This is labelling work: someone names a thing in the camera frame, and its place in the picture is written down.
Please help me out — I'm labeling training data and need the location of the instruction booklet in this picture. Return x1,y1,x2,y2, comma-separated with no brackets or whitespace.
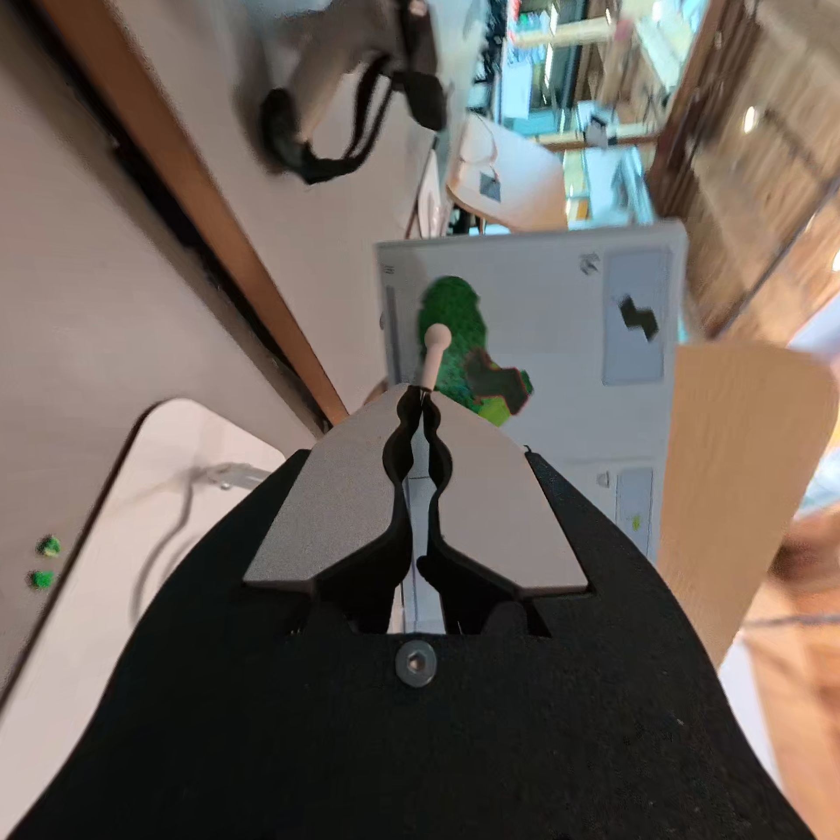
373,222,689,634

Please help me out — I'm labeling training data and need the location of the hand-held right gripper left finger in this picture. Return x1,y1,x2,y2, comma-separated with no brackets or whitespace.
243,384,419,634

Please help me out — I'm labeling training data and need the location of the wooden book stand board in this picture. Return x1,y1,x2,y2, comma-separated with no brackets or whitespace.
656,341,840,670

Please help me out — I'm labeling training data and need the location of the grey wooden-edged table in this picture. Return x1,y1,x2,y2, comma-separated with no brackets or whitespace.
36,0,473,427

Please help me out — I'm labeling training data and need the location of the white acrylic stand base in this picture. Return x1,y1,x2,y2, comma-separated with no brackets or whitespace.
0,397,290,818

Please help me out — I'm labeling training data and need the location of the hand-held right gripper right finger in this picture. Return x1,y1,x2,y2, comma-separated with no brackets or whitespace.
416,392,589,635

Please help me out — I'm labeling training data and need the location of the white ball-tipped page pin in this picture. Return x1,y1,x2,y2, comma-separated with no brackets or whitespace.
420,323,454,395

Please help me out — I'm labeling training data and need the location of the spare hand-held gripper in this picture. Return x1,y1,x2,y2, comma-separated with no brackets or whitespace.
259,0,450,186

